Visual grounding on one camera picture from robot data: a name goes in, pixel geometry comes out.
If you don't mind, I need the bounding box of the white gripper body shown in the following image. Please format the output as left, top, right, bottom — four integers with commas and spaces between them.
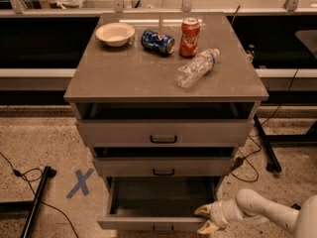
210, 199, 235, 228

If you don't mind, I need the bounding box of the blue pepsi can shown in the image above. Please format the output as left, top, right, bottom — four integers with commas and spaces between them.
141, 30, 175, 56

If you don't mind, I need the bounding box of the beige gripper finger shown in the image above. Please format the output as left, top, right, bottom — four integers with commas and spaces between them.
197, 220, 220, 235
194, 204, 211, 216

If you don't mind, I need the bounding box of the white bowl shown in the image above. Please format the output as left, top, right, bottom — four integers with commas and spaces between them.
95, 23, 135, 48

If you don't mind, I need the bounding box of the blue tape cross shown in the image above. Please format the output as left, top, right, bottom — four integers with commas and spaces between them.
66, 168, 94, 198

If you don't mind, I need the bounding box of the black stand leg left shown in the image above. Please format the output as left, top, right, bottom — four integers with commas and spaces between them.
0, 166, 56, 238

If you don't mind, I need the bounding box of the black floor cable left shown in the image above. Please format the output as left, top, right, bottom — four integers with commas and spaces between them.
0, 152, 80, 238

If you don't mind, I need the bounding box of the black stand leg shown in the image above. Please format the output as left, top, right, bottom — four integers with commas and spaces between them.
0, 166, 56, 238
254, 116, 317, 173

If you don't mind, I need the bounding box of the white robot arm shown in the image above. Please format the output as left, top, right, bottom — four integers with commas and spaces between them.
195, 188, 317, 238

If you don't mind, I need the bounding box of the grey drawer cabinet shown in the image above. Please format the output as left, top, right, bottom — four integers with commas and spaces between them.
63, 11, 269, 203

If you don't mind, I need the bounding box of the black caster foot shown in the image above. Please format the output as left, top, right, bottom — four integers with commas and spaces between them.
291, 203, 301, 210

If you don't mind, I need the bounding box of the red coca-cola can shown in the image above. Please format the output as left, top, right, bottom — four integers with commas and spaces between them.
179, 17, 200, 58

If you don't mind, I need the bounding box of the black stand leg right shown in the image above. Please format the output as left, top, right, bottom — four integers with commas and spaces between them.
254, 116, 317, 173

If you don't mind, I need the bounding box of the black floor cable right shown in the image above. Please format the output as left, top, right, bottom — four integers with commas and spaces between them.
230, 67, 300, 183

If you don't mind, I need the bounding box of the clear plastic water bottle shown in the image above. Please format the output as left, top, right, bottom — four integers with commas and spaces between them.
175, 49, 220, 88

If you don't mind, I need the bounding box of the black floor cable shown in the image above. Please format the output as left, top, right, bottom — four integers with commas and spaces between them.
0, 152, 80, 238
230, 67, 300, 183

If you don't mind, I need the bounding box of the grey drawer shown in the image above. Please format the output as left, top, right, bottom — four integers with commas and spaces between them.
93, 157, 235, 177
76, 119, 254, 147
97, 177, 216, 233

